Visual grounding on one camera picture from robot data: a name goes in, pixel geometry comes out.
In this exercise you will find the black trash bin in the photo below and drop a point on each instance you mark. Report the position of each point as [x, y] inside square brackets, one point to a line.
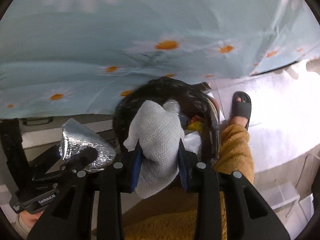
[187, 101]

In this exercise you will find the black slipper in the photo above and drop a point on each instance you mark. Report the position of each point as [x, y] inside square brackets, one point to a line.
[241, 109]

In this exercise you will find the brown fleece trouser leg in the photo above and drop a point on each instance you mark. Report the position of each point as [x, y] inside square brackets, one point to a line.
[172, 213]

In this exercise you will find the silver foil bag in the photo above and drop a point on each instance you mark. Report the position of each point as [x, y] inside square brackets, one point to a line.
[76, 137]

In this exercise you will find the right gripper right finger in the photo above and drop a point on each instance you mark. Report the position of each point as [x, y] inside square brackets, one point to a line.
[197, 177]

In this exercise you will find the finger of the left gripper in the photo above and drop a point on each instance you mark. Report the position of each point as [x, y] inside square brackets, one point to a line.
[76, 163]
[44, 162]

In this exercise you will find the daisy pattern blue tablecloth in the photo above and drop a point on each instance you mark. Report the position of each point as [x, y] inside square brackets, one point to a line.
[68, 57]

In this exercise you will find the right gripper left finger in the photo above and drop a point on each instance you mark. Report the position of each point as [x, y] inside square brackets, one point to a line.
[119, 177]

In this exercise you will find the left hand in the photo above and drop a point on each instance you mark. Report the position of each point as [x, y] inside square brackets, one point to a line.
[28, 220]

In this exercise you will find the white textured paper towel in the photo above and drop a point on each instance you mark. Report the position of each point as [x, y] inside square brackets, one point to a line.
[159, 133]

